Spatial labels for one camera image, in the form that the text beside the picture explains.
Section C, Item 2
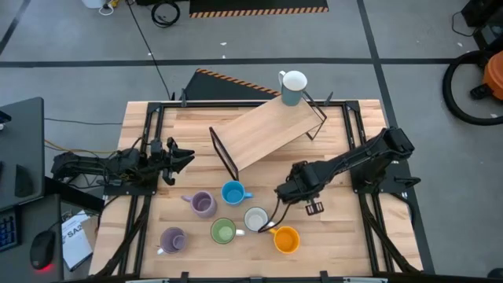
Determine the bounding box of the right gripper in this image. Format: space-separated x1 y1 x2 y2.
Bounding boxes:
257 160 328 234

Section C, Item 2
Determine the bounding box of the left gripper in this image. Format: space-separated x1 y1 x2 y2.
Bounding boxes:
150 137 196 186

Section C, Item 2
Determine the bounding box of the blue white floral mug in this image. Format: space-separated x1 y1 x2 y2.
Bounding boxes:
243 206 276 233

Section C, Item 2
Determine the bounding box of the yellow mug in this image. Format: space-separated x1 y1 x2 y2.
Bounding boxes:
268 226 301 255

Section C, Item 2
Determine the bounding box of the light blue mug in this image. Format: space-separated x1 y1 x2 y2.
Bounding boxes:
220 180 255 207

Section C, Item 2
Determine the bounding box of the lilac mug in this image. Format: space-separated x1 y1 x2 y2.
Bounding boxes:
180 190 218 219

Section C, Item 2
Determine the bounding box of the purple mug with white handle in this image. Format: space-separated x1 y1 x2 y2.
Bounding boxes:
156 226 189 255

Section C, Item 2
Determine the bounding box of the dark teal speckled mug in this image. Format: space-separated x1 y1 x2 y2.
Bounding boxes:
277 70 309 107

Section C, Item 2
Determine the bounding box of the green and white mug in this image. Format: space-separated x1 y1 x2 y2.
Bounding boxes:
210 217 246 245

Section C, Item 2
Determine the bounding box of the black ramp with hazard stripe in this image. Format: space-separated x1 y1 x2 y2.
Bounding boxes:
182 68 282 101

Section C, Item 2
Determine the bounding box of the white printed booklet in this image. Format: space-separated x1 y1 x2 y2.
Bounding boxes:
60 210 94 273

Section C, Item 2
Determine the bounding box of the dark grey side desk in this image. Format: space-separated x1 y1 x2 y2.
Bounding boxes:
0 97 105 283

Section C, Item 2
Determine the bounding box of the black computer mouse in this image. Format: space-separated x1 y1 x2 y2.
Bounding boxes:
29 230 57 271

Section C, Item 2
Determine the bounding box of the black mat with hazard stripe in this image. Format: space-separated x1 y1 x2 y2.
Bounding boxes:
189 0 330 19

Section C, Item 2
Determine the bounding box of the white floor device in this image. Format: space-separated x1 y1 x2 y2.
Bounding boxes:
81 0 116 17

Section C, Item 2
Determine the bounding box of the black keyboard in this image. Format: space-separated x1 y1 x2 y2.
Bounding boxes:
0 207 21 253

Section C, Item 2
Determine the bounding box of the orange vacuum cleaner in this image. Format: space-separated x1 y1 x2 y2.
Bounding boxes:
482 50 503 101

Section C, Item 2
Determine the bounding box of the black equipment box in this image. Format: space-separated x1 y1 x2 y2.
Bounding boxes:
451 0 503 51

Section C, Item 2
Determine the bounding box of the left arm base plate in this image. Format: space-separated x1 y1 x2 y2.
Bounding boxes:
102 183 158 197

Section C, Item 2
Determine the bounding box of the wooden shelf with black frame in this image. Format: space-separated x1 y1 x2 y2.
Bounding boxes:
208 95 329 182

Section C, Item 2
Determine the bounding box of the black metal table frame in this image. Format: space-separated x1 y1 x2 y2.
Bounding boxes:
90 100 424 281

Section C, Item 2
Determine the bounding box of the yellow cable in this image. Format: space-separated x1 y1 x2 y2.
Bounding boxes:
43 138 121 156

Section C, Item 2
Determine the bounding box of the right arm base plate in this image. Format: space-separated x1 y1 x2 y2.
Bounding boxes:
351 160 422 194

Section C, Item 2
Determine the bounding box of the grey cable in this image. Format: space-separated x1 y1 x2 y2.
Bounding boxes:
43 116 123 127

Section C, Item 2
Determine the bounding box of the long black floor cable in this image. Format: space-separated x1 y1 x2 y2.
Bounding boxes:
124 0 174 100

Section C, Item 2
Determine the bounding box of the coiled black cable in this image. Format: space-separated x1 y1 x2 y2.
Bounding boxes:
150 1 182 29

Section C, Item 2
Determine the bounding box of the black vacuum hose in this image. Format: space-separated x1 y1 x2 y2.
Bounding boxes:
441 49 503 127

